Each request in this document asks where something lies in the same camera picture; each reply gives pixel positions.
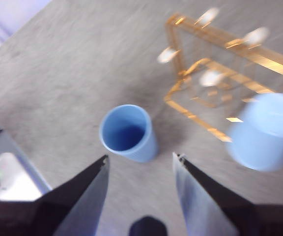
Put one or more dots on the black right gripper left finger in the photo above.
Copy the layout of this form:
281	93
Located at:
58	214

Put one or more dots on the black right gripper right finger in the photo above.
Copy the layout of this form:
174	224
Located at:
217	211

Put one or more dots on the blue ribbed plastic cup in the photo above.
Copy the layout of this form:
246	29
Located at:
144	150
264	142

